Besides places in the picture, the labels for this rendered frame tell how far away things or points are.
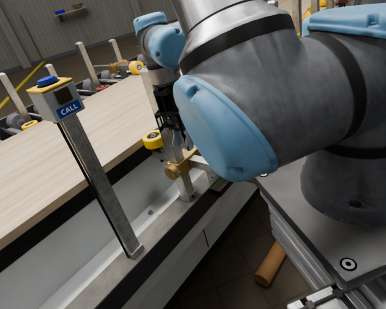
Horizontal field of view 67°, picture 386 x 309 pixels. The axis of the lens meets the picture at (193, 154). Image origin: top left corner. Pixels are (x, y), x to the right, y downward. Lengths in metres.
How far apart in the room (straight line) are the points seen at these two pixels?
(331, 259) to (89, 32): 11.75
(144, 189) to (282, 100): 0.93
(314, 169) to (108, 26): 11.63
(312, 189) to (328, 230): 0.05
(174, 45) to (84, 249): 0.74
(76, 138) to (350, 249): 0.55
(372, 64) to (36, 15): 11.92
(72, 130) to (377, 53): 0.56
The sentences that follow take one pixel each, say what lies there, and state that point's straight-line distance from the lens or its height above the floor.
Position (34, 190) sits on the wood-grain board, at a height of 0.90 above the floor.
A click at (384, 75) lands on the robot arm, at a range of 0.32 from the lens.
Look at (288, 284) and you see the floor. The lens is 1.59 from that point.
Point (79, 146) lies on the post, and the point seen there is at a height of 1.08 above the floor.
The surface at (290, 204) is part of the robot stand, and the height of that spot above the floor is 1.04.
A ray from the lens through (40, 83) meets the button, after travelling 0.66.
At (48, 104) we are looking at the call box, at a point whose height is 1.19.
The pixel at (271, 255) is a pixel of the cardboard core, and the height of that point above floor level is 0.08.
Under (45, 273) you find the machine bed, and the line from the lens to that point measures 1.03.
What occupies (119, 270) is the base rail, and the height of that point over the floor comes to 0.70.
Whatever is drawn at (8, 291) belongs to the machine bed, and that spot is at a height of 0.74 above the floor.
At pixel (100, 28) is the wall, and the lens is 11.91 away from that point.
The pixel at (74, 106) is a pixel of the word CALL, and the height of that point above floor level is 1.17.
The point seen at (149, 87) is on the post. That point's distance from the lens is 0.81.
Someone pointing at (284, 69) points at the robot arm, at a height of 1.25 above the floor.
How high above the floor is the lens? 1.33
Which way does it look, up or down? 31 degrees down
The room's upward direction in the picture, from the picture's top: 16 degrees counter-clockwise
